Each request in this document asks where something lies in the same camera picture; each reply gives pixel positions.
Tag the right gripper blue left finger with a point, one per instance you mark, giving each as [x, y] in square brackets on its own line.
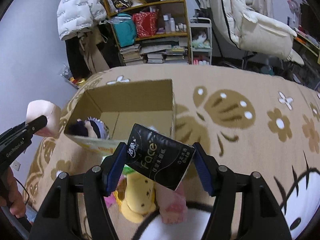
[110, 176]

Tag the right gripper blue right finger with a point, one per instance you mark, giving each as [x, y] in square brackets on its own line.
[206, 166]

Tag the pale pink soft block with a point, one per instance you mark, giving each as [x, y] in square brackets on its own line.
[43, 118]

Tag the black Face tissue pack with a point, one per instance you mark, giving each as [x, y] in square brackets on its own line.
[157, 157]

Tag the left hand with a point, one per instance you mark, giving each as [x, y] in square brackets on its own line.
[17, 208]

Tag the green tissue pack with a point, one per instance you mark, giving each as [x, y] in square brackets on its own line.
[125, 168]

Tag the magenta fuzzy plush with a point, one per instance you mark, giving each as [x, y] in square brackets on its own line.
[110, 200]

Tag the yellow bear plush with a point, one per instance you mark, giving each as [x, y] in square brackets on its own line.
[135, 196]

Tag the dark haired doll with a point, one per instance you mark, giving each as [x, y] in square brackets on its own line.
[90, 127]

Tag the open cardboard box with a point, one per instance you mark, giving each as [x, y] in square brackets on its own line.
[149, 103]

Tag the pink wrapped tissue pack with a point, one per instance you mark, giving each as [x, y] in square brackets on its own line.
[172, 204]

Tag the snack bag pile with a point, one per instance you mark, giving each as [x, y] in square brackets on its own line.
[68, 77]

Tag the white metal cart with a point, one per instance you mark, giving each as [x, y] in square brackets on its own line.
[200, 30]

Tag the stack of books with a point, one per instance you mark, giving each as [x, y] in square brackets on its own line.
[156, 51]

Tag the brown hanging garment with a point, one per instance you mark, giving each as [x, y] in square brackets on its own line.
[92, 55]

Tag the teal bag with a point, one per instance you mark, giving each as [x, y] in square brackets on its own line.
[125, 29]

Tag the cream coat on chair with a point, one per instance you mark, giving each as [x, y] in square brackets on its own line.
[249, 25]

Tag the wooden shelf unit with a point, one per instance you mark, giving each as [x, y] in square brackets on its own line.
[176, 8]

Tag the white bottles on shelf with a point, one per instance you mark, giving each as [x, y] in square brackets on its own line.
[170, 26]

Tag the red patterned bag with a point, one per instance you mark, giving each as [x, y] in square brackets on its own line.
[146, 24]

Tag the white puffer jacket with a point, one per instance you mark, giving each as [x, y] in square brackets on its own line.
[75, 17]

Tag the wall socket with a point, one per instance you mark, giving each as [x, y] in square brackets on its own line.
[15, 165]

